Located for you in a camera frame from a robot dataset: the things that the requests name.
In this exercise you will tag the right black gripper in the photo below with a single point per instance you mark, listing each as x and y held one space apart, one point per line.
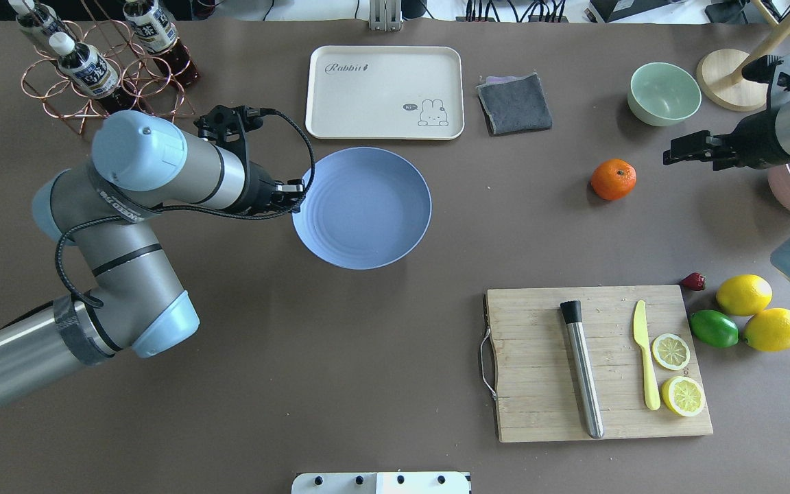
756 143

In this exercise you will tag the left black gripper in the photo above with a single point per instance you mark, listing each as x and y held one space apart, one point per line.
260 193

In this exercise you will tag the blue plate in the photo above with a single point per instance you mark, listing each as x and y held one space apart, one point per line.
366 208

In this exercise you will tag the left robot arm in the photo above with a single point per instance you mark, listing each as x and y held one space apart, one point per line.
122 291

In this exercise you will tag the green bowl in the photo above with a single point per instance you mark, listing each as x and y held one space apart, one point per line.
663 94

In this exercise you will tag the wooden stand with base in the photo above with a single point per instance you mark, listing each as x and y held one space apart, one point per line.
719 73

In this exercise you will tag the orange mandarin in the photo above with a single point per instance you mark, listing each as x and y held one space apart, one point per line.
613 179

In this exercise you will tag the cream rabbit tray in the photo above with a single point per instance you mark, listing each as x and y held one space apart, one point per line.
385 93

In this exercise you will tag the red strawberry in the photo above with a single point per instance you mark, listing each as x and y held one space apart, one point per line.
695 281

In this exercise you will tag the yellow lemon upper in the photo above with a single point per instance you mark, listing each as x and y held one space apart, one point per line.
744 295

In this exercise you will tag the yellow lemon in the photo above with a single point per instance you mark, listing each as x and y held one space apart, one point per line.
744 295
768 330

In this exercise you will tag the green lime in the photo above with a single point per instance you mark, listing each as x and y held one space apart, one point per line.
714 328

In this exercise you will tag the grey folded cloth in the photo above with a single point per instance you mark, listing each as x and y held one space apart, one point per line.
514 104

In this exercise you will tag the yellow lemon lower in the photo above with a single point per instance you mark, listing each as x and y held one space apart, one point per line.
768 330

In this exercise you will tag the steel muddler black tip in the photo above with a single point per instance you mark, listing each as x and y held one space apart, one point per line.
572 315

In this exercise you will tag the lemon slice upper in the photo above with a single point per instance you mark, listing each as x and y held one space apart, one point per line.
671 352

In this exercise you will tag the lemon slice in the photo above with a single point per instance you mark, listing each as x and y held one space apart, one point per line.
671 352
683 396

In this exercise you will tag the tea bottle middle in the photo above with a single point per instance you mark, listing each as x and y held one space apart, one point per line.
159 37

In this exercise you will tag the tea bottle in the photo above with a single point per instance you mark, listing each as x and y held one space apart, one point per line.
38 22
84 66
159 37

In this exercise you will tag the lemon slice lower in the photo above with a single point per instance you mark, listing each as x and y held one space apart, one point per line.
683 396

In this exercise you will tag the tea bottle front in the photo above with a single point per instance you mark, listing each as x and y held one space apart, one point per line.
84 66

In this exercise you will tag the yellow plastic knife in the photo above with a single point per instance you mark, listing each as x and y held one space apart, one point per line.
641 337

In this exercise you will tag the bamboo cutting board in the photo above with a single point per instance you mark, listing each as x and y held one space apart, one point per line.
535 378

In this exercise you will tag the tea bottle back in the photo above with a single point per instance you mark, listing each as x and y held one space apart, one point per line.
38 22

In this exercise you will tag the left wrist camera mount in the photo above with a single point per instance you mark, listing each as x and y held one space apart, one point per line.
228 126

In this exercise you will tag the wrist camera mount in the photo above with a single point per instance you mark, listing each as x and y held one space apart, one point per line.
771 70
228 126

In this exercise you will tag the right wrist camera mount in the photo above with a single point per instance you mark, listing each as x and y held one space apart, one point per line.
771 70

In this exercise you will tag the aluminium frame post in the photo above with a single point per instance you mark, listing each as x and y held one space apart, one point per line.
385 15

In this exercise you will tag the copper wire bottle rack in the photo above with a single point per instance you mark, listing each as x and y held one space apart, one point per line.
115 40

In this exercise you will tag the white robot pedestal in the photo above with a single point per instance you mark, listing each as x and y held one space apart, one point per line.
426 481

